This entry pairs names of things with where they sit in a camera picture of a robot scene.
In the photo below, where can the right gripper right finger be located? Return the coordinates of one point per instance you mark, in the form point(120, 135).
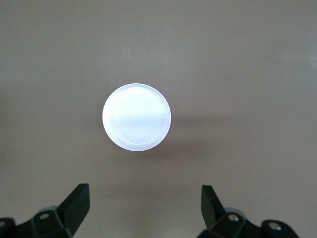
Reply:
point(210, 208)

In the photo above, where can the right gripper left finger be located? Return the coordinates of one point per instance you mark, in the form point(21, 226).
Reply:
point(76, 208)

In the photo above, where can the pale pink round plate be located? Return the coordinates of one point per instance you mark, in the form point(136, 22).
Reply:
point(136, 119)

